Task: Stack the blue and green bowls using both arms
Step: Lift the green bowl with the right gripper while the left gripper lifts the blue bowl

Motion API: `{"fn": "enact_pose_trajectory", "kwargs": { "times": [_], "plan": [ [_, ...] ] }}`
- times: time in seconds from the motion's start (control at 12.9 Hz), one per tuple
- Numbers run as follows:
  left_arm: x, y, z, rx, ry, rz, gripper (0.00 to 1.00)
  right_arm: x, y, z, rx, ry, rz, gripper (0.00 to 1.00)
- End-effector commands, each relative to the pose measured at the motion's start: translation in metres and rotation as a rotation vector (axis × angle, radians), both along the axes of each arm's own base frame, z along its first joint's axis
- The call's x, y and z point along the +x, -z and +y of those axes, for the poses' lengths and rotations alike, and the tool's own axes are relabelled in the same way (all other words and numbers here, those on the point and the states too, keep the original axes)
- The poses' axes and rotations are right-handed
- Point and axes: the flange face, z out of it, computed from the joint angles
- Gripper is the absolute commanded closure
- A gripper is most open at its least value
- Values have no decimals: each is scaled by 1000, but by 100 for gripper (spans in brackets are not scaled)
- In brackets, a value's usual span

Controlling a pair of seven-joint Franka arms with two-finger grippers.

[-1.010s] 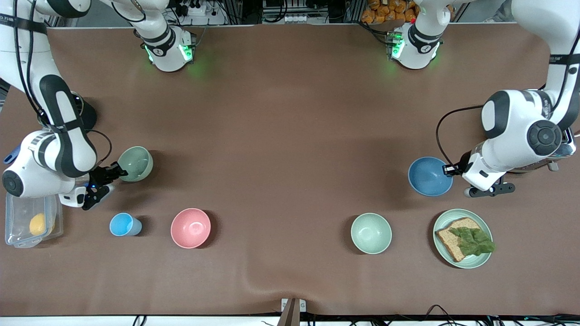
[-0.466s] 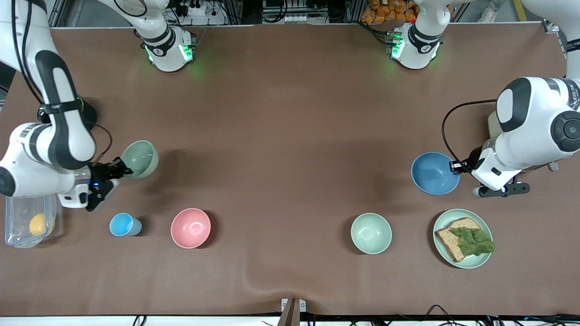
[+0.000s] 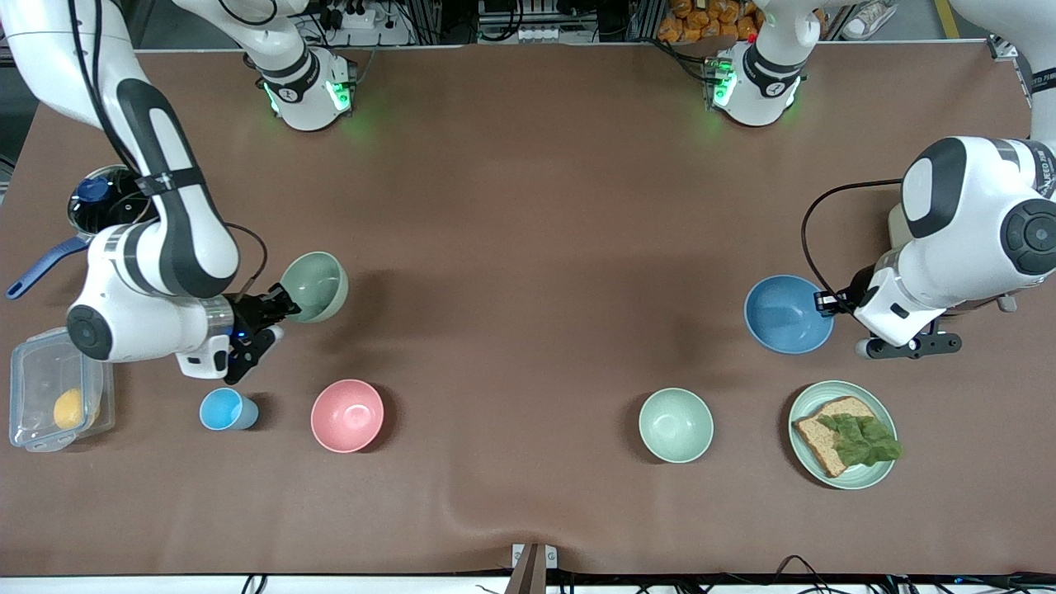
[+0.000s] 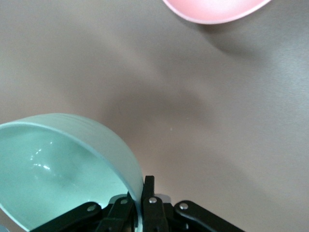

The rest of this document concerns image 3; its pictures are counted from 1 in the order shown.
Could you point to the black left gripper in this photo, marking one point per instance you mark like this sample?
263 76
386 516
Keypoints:
848 298

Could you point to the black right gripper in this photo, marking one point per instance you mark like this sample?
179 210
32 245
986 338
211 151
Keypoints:
250 314

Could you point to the green bowl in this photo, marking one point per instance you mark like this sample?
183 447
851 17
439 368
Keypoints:
318 285

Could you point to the blue bowl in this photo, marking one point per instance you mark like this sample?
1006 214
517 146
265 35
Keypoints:
784 318

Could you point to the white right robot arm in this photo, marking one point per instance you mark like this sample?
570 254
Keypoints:
186 239

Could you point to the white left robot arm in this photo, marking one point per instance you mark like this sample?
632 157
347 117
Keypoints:
965 223

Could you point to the pink bowl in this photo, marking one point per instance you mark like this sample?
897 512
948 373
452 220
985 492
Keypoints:
346 417

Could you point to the pale mint bowl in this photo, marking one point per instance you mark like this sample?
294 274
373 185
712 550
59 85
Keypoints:
676 425

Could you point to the blue cup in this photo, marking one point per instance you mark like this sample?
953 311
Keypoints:
223 410

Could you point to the green lettuce leaf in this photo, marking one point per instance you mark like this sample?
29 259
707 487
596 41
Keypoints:
862 441

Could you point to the brown bread slice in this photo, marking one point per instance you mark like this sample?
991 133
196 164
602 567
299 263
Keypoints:
813 437

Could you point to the pale green plate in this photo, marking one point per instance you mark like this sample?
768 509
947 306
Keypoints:
858 478

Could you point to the yellow fruit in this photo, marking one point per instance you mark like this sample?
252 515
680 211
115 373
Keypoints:
69 408

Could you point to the glass lid blue knob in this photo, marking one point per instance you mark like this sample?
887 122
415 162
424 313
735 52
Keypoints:
92 190

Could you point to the clear plastic container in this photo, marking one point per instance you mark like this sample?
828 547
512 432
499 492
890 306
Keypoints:
33 371

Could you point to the brown table cover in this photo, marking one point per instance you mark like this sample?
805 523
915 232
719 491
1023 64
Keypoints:
528 289

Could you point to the white sneaker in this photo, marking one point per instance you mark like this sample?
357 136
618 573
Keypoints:
870 16

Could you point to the white power strip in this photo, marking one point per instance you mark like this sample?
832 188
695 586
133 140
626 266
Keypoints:
363 21
536 35

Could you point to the orange snack bag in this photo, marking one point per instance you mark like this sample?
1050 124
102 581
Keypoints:
701 25

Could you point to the metal table edge bracket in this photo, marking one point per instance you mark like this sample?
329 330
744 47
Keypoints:
535 569

